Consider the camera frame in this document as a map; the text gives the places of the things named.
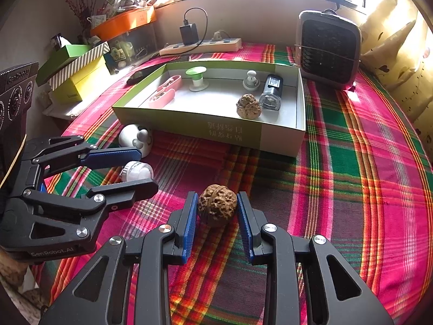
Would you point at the white paper sheets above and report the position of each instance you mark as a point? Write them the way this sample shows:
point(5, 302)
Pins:
point(64, 110)

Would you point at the grey desk fan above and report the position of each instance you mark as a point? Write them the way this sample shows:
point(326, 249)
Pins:
point(328, 50)

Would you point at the yellow box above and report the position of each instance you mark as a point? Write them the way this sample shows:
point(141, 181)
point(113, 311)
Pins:
point(84, 81)

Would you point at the green white stand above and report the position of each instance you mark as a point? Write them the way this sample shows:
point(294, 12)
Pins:
point(196, 71)

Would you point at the brown walnut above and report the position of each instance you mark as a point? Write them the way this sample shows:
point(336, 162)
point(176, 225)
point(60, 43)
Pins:
point(248, 106)
point(216, 204)

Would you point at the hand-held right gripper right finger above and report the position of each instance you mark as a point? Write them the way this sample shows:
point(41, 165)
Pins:
point(245, 226)

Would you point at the white plug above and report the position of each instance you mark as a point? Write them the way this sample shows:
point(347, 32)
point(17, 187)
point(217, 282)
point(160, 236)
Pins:
point(218, 35)

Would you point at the black charger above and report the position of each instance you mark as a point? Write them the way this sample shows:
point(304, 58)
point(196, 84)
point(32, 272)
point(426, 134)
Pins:
point(188, 34)

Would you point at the green and white cardboard box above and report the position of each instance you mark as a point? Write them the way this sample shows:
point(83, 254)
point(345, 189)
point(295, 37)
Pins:
point(277, 138)

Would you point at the small white bottle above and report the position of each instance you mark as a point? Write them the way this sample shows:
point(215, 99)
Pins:
point(137, 171)

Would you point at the black bike light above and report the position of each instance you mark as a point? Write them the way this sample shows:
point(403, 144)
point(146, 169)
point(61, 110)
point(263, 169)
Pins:
point(270, 98)

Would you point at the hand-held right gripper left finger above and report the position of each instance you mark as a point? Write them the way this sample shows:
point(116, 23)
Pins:
point(189, 226)

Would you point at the dried branches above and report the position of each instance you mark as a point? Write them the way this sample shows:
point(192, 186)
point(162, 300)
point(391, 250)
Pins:
point(79, 6)

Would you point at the grey and white knob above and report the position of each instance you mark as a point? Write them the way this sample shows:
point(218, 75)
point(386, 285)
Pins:
point(251, 81)

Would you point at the brown fuzzy cloth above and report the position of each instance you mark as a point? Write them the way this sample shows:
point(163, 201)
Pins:
point(17, 277)

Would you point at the cream power strip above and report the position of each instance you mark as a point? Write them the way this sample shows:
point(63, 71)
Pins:
point(223, 43)

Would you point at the white panda toy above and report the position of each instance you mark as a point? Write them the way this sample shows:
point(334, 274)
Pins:
point(130, 137)

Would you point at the cream heart print curtain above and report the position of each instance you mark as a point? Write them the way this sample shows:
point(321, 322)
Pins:
point(399, 50)

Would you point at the black remote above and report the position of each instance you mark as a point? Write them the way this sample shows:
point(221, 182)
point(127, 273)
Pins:
point(135, 78)

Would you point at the plaid blanket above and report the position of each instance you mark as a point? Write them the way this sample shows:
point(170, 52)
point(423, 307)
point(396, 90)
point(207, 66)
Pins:
point(355, 176)

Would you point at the white tissue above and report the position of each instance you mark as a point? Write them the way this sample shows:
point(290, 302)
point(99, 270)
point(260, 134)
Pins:
point(61, 42)

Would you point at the green tissue box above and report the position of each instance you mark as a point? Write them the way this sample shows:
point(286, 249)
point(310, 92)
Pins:
point(76, 50)

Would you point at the pink case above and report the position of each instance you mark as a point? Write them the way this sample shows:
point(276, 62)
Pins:
point(172, 82)
point(164, 97)

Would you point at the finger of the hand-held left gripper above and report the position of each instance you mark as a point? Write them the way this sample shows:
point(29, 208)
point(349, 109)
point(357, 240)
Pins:
point(111, 158)
point(128, 193)

